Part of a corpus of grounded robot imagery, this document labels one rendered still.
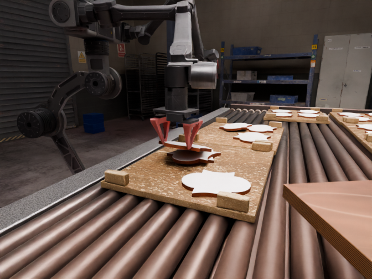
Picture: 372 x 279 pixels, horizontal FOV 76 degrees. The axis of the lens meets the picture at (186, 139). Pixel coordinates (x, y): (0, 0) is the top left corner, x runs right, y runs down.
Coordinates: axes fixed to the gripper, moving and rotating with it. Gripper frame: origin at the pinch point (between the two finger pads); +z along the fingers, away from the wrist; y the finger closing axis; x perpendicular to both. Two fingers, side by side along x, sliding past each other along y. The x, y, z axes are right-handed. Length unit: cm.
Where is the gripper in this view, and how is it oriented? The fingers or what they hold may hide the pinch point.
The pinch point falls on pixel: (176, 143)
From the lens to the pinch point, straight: 63.4
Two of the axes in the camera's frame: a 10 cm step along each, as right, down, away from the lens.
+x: -5.2, 2.3, -8.2
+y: -8.5, -1.5, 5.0
